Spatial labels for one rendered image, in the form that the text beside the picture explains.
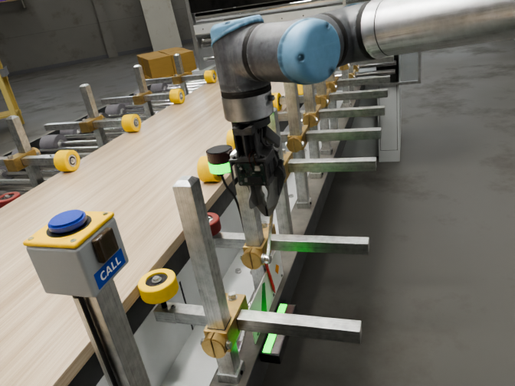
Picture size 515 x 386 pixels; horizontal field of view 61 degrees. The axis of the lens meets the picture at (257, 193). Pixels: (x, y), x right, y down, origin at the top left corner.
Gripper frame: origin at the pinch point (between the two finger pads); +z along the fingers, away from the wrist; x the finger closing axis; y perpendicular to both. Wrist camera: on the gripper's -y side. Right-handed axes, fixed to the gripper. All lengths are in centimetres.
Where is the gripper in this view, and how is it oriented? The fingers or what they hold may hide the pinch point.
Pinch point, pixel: (267, 208)
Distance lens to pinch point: 89.8
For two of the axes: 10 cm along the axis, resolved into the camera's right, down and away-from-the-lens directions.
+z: 1.4, 8.9, 4.2
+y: -2.9, 4.5, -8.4
